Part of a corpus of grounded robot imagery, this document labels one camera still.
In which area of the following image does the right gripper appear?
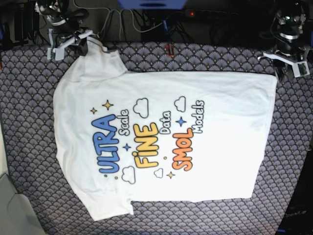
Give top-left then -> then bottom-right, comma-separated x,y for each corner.
56,29 -> 89,56

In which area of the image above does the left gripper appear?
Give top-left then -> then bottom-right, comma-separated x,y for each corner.
271,53 -> 306,81

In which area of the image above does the white printed T-shirt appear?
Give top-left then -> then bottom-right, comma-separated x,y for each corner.
53,38 -> 277,221

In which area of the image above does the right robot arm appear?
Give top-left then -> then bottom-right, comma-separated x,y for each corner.
34,0 -> 92,61

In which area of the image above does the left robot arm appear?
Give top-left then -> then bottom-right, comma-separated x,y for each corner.
270,0 -> 306,62

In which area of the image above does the fan-patterned grey tablecloth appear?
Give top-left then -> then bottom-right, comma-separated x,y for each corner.
0,46 -> 313,235

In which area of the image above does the blue box at top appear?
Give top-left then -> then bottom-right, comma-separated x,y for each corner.
118,0 -> 187,10

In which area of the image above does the red table clamp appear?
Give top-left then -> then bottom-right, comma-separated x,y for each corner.
166,43 -> 175,57

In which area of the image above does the black power strip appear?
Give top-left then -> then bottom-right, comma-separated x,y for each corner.
184,9 -> 239,20

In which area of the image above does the white cable bundle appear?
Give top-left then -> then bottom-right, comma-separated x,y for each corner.
73,0 -> 164,42

